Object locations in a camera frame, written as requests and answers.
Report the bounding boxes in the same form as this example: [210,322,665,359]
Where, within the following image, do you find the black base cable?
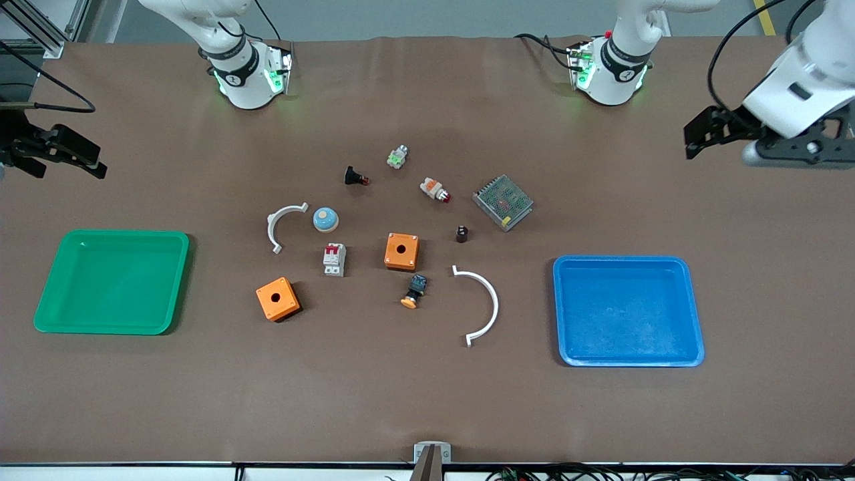
[514,32,576,71]
[252,0,283,42]

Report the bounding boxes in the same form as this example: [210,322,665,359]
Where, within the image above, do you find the small white arc bracket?
[267,202,310,255]

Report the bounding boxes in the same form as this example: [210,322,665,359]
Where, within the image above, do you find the orange head push button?
[400,274,429,309]

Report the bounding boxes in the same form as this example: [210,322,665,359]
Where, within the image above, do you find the blue plastic tray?
[552,255,706,368]

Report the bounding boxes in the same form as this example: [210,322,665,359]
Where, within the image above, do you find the grey metal bracket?
[409,442,452,481]

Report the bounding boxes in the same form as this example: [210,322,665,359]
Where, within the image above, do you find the metal mesh power supply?
[472,174,534,232]

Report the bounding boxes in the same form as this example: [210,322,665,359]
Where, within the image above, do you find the black right base cable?
[252,0,283,42]

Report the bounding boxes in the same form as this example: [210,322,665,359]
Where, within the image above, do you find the black left base cable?
[514,32,576,71]

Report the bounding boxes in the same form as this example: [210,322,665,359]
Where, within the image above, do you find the aluminium frame profile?
[0,0,91,58]

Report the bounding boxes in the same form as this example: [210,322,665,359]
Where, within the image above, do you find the red indicator lamp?
[419,177,452,203]

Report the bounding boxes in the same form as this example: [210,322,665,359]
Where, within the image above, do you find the large white arc bracket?
[452,265,500,348]

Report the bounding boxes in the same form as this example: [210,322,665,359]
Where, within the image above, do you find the green plastic tray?
[33,229,191,336]

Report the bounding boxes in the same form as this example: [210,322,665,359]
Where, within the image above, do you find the orange button box with hole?
[384,232,420,272]
[255,277,302,323]

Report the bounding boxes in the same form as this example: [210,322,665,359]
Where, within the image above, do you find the black cable tangle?
[484,463,855,481]

